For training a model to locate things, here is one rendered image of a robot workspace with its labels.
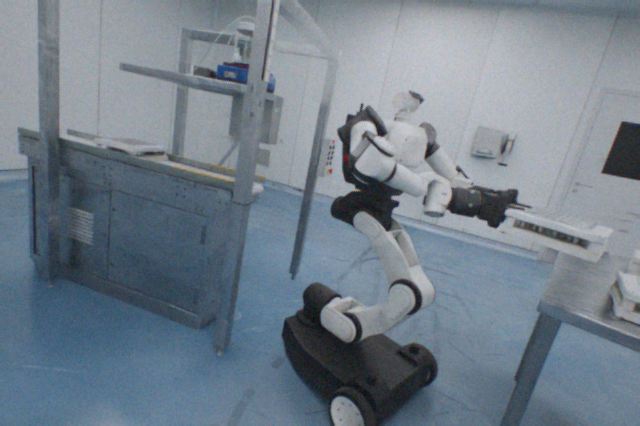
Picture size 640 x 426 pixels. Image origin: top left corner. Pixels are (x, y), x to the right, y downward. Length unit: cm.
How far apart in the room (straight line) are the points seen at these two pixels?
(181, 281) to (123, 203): 50
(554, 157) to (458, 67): 161
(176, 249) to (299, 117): 401
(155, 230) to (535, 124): 442
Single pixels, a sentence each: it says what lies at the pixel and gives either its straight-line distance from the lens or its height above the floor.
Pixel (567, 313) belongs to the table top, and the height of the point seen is 81.
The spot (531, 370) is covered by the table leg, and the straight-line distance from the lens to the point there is 120.
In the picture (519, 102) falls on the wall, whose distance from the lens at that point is 511.
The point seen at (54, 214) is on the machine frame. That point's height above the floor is 43.
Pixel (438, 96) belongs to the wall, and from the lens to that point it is 509.
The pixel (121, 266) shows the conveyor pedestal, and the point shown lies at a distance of 217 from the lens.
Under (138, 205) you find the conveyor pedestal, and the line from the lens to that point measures 198.
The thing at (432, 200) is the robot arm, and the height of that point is 98.
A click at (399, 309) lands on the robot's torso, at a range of 144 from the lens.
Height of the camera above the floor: 115
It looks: 15 degrees down
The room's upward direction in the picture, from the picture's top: 11 degrees clockwise
